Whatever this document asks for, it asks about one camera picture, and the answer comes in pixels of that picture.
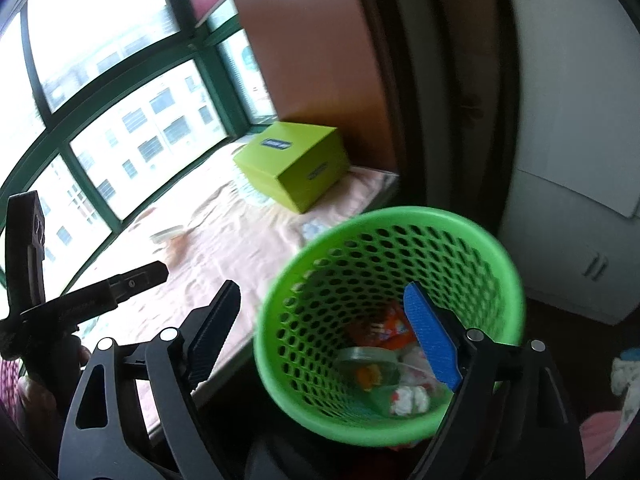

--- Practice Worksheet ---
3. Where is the green mesh plastic basket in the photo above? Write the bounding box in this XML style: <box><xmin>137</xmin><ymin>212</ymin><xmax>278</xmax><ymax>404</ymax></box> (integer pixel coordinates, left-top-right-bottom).
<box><xmin>253</xmin><ymin>206</ymin><xmax>526</xmax><ymax>447</ymax></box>

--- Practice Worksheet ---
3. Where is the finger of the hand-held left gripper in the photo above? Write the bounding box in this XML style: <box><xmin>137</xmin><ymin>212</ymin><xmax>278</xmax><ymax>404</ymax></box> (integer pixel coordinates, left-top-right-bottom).
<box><xmin>5</xmin><ymin>191</ymin><xmax>46</xmax><ymax>313</ymax></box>
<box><xmin>42</xmin><ymin>260</ymin><xmax>170</xmax><ymax>323</ymax></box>

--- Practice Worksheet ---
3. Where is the white blue cloth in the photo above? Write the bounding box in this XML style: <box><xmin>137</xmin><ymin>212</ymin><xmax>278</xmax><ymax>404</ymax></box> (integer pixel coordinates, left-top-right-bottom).
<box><xmin>610</xmin><ymin>345</ymin><xmax>640</xmax><ymax>396</ymax></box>

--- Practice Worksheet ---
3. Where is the grey apartment building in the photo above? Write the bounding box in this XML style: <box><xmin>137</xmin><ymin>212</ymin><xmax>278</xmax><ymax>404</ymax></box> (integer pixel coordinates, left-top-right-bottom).
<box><xmin>35</xmin><ymin>60</ymin><xmax>226</xmax><ymax>261</ymax></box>

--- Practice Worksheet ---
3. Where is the person's left hand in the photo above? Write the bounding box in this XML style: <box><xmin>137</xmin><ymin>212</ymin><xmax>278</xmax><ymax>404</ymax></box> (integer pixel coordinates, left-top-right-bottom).
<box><xmin>20</xmin><ymin>347</ymin><xmax>92</xmax><ymax>431</ymax></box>

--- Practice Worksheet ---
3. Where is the orange red snack packet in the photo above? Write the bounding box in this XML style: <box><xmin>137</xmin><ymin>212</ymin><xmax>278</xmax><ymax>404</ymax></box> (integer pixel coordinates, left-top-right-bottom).
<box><xmin>349</xmin><ymin>305</ymin><xmax>416</xmax><ymax>349</ymax></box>

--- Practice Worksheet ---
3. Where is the lime green cardboard box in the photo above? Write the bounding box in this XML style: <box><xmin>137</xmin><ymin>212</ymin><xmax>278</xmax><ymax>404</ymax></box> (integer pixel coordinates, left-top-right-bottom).
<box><xmin>232</xmin><ymin>121</ymin><xmax>351</xmax><ymax>213</ymax></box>

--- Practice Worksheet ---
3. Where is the green window frame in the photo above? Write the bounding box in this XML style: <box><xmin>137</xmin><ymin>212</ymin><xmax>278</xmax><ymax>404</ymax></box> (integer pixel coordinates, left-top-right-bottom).
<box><xmin>0</xmin><ymin>0</ymin><xmax>278</xmax><ymax>306</ymax></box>

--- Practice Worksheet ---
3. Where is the pink cloth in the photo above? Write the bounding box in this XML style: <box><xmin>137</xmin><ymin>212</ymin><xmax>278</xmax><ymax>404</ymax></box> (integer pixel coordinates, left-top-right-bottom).
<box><xmin>580</xmin><ymin>407</ymin><xmax>636</xmax><ymax>478</ymax></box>

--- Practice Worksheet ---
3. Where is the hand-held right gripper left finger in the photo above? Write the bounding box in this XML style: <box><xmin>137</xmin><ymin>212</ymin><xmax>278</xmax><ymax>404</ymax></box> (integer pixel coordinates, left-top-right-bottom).
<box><xmin>57</xmin><ymin>280</ymin><xmax>241</xmax><ymax>480</ymax></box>

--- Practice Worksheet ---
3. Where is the white sign with green logo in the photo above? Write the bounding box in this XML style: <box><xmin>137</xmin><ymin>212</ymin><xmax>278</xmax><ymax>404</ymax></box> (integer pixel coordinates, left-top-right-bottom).
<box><xmin>220</xmin><ymin>30</ymin><xmax>276</xmax><ymax>126</ymax></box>

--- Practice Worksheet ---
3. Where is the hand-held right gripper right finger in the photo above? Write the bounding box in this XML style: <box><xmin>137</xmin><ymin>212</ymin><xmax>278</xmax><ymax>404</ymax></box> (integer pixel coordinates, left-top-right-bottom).
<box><xmin>402</xmin><ymin>281</ymin><xmax>586</xmax><ymax>480</ymax></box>

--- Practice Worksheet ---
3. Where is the white cabinet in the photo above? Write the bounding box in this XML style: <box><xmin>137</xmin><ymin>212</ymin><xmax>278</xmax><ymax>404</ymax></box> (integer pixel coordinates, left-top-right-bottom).
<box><xmin>500</xmin><ymin>0</ymin><xmax>640</xmax><ymax>326</ymax></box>

